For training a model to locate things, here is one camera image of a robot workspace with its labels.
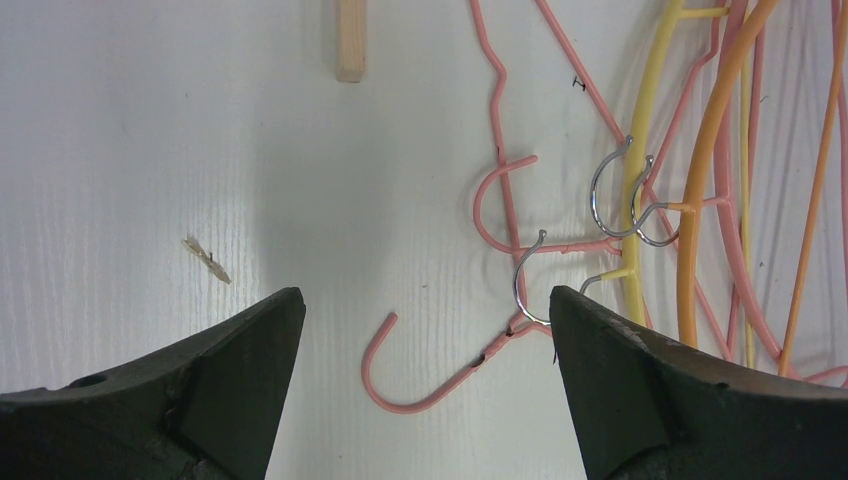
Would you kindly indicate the small debris scrap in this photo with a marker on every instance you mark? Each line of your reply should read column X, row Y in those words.
column 214, row 267

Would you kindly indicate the wooden hanger rack frame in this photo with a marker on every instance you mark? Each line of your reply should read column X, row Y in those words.
column 351, row 40

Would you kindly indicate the orange hanger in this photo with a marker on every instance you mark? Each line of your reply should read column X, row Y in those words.
column 718, row 177

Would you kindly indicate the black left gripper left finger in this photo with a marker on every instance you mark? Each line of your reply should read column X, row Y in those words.
column 205, row 407

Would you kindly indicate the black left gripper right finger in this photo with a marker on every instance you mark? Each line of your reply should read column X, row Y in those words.
column 645, row 406

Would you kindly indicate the yellow hanger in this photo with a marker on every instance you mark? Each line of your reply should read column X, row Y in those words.
column 637, row 197

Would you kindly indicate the thin pink wire hanger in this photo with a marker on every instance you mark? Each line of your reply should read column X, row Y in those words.
column 522, row 322
column 544, row 111

